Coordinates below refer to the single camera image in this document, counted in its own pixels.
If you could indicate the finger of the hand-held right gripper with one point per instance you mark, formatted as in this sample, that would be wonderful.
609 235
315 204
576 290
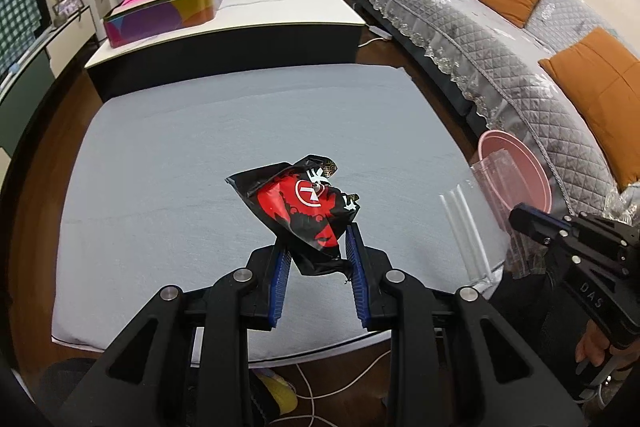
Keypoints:
535 222

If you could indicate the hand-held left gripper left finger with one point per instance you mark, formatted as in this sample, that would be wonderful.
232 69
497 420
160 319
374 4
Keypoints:
280 287

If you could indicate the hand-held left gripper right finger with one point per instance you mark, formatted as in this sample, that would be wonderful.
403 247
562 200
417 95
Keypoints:
357 279

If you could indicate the pink bin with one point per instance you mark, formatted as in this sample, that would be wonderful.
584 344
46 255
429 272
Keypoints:
530 167

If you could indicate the clear plastic bin bag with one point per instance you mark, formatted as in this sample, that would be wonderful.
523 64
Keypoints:
480 217

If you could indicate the black and red snack wrapper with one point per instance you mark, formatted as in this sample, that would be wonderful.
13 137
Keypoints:
295 207

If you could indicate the person's right hand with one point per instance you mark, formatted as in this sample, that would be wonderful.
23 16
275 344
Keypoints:
592 349

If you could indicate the person's dark trouser leg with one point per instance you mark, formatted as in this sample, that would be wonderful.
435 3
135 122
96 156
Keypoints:
540 322

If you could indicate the yellow shoe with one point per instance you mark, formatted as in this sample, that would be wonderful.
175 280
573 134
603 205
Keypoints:
280 394

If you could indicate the grey quilted sofa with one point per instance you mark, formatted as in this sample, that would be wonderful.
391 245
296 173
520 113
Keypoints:
500 42

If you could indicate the white power strip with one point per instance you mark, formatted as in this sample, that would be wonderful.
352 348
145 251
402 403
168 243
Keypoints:
380 32

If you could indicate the white-topped coffee table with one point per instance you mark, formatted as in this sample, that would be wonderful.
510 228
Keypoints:
280 12

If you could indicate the colourful rectangular box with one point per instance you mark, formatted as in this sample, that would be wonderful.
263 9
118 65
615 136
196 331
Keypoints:
160 14

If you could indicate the dark green television cabinet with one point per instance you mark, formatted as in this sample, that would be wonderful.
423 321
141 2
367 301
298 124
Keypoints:
35 82

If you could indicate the television with checked screen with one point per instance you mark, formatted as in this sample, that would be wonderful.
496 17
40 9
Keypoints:
20 22

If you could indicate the picture frame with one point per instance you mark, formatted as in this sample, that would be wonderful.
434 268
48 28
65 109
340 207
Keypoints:
67 4

